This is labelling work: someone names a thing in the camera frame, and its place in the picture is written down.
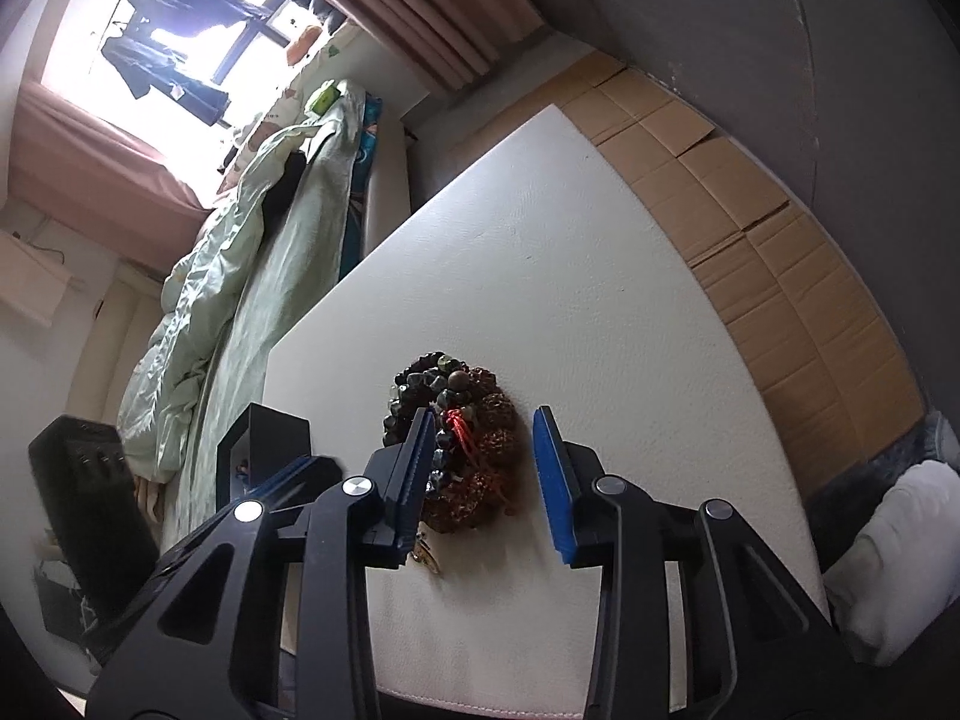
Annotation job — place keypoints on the black garment on bed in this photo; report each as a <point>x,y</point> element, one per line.
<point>277,201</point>

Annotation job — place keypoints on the hanging dark clothes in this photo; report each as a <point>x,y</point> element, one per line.
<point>154,48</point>

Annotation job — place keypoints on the pink curtain left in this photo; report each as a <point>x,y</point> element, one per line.
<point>104,183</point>

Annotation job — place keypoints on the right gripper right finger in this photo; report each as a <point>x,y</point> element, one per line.
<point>566,474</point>

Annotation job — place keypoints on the light green crumpled blanket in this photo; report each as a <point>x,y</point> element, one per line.
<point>204,288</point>

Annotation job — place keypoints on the flattened cardboard on floor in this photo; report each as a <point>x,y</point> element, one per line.
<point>828,366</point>

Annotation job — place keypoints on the white plush cushion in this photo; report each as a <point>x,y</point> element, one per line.
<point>901,571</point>

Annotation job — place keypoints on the dark grey wardrobe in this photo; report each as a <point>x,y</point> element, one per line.
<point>853,104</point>

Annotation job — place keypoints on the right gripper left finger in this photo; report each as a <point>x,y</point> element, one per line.
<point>400,474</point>

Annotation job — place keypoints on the black jewelry box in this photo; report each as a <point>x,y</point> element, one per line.
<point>260,443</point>

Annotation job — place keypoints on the black speaker box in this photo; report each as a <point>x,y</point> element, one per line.
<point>89,495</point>

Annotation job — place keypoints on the green pillow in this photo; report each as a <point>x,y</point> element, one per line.
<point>323,98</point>

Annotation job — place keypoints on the bed with green sheet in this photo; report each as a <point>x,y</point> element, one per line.
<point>307,256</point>

